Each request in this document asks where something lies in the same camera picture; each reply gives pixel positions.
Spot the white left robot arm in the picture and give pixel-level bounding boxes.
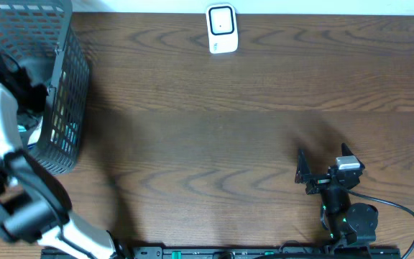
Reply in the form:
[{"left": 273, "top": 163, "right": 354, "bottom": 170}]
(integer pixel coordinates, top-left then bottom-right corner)
[{"left": 0, "top": 53, "right": 129, "bottom": 258}]

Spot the white barcode scanner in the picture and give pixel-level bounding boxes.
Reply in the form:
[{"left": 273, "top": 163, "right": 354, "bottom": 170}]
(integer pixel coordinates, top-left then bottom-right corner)
[{"left": 206, "top": 4, "right": 239, "bottom": 54}]

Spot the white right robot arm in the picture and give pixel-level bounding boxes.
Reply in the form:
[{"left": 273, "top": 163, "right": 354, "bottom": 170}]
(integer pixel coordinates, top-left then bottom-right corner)
[{"left": 295, "top": 143, "right": 378, "bottom": 247}]

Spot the grey plastic mesh basket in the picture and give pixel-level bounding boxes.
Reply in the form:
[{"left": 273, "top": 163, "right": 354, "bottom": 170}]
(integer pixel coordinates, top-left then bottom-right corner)
[{"left": 0, "top": 0, "right": 89, "bottom": 175}]

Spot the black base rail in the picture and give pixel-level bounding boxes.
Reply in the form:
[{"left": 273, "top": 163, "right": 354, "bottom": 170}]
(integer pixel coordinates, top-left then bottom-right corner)
[{"left": 41, "top": 245, "right": 402, "bottom": 259}]

